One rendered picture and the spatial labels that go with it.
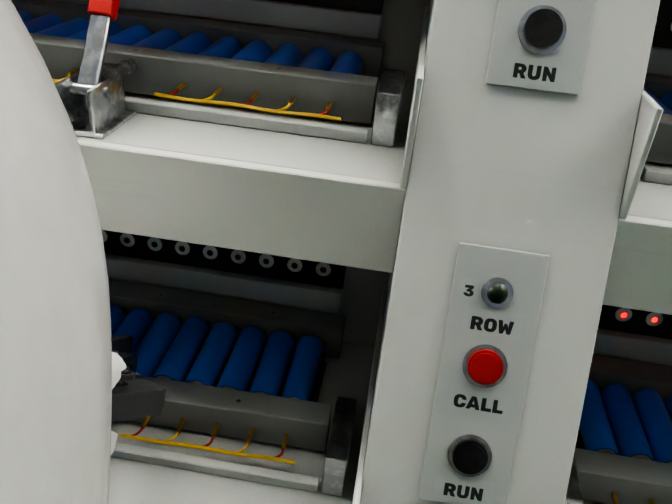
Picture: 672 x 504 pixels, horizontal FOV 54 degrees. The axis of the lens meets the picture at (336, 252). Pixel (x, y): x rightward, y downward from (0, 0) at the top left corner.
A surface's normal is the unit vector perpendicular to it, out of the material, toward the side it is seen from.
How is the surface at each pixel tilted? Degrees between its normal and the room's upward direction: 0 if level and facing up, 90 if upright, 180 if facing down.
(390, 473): 90
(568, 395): 90
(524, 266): 90
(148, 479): 22
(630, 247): 113
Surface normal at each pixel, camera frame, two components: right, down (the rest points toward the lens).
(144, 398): 0.84, 0.12
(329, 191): -0.14, 0.48
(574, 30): -0.09, 0.11
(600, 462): 0.09, -0.87
